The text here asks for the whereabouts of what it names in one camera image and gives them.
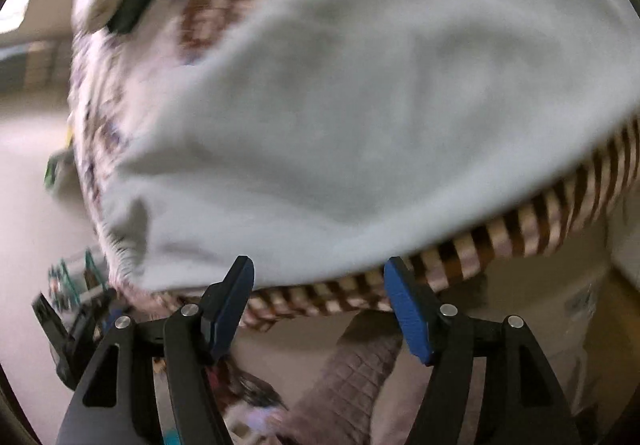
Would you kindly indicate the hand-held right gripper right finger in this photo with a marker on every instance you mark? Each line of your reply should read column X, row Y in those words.
column 410, row 310

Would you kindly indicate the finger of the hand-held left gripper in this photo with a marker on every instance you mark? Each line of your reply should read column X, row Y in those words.
column 50, row 325
column 92, row 317

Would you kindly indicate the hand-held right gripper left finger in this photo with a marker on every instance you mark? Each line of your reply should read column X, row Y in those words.
column 235, row 305

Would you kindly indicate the light green pants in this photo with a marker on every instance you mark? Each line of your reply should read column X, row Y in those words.
column 375, row 100

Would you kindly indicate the green and white object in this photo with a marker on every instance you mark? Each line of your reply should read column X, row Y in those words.
column 57, row 172

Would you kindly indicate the cardboard box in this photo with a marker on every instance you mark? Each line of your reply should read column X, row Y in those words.
column 615, row 325

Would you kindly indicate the floral blanket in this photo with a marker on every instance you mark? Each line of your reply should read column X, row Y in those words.
column 125, row 90

